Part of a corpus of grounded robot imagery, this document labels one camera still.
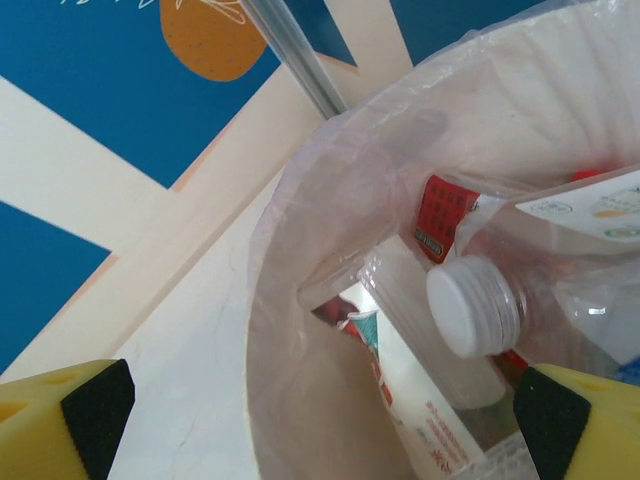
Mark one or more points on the blue-cap bottle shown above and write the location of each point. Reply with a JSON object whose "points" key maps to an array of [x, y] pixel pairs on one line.
{"points": [[470, 305]]}

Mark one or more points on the white bin with liner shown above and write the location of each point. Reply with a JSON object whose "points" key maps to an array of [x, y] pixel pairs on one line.
{"points": [[500, 125]]}

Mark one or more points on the beige round waste bin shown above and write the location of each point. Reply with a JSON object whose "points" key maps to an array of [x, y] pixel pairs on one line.
{"points": [[270, 425]]}

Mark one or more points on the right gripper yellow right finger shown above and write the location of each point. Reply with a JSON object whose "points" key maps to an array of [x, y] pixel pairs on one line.
{"points": [[615, 435]]}

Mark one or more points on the white label square bottle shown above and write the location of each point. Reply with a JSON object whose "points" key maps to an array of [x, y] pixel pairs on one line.
{"points": [[435, 430]]}

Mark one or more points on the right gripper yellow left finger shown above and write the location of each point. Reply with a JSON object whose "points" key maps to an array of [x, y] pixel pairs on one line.
{"points": [[30, 435]]}

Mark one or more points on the aluminium frame post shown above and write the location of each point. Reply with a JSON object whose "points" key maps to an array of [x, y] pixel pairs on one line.
{"points": [[300, 60]]}

